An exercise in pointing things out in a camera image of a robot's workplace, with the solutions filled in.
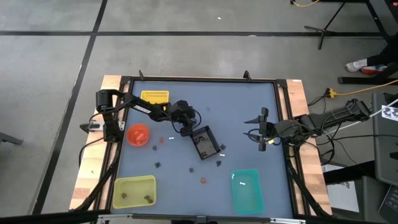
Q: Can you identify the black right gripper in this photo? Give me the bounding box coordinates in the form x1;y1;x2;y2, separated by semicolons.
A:
243;107;302;152

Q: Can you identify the black slotted plastic basket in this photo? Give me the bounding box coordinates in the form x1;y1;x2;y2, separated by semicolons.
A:
189;124;222;161

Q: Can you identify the yellow slotted plastic basket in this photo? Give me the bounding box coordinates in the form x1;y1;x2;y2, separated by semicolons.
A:
140;90;170;105

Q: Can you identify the orange round plastic bowl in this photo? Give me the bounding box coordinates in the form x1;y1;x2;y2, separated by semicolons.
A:
126;123;150;147

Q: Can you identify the teal plastic bin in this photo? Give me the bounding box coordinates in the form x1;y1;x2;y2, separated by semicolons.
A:
230;169;266;215

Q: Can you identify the yellow-green translucent plastic bin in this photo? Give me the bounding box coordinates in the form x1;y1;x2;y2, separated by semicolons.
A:
112;174;157;210

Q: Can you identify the grey storage box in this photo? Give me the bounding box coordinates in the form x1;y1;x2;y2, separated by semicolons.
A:
323;182;361;218

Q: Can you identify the black stand base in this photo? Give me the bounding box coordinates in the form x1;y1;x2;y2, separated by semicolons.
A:
338;0;398;85

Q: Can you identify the black light stand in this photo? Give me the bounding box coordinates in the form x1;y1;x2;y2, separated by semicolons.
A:
303;0;348;50

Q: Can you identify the grey desk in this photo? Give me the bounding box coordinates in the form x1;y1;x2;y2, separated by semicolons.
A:
371;92;398;187

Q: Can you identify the white marker paper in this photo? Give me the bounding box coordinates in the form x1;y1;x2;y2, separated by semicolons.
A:
381;105;398;122

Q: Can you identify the person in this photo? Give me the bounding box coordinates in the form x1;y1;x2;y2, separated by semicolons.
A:
345;34;398;76

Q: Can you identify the dark keyboard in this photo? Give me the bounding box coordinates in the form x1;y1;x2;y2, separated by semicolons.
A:
377;185;398;224

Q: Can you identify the grey stand foot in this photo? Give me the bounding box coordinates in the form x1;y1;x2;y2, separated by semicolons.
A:
0;132;24;146

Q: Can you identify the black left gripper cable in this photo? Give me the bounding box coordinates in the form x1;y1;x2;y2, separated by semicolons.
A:
172;107;202;134

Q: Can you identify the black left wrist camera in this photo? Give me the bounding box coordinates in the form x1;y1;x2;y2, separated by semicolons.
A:
180;126;195;138

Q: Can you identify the black power cable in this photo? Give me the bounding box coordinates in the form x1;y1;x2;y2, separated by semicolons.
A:
323;133;398;141

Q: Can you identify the white cable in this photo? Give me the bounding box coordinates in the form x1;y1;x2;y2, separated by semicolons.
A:
337;98;398;131

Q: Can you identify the thin yellow floor cable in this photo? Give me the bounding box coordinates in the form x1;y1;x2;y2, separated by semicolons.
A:
290;0;321;7

